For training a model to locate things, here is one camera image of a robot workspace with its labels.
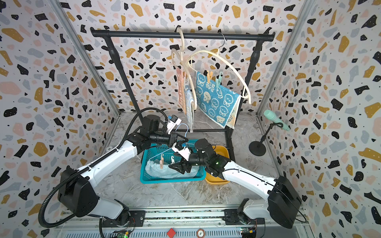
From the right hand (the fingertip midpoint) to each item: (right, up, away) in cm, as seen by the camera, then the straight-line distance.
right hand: (175, 159), depth 71 cm
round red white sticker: (+12, -35, -1) cm, 37 cm away
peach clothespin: (-7, -2, +3) cm, 8 cm away
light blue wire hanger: (0, +14, +2) cm, 15 cm away
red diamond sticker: (-2, -34, -1) cm, 35 cm away
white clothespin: (-2, -1, +3) cm, 4 cm away
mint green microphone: (+48, +21, +4) cm, 53 cm away
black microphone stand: (+51, +1, +29) cm, 59 cm away
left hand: (+7, +9, +2) cm, 12 cm away
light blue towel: (-12, -6, +5) cm, 14 cm away
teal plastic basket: (-6, +1, +6) cm, 8 cm away
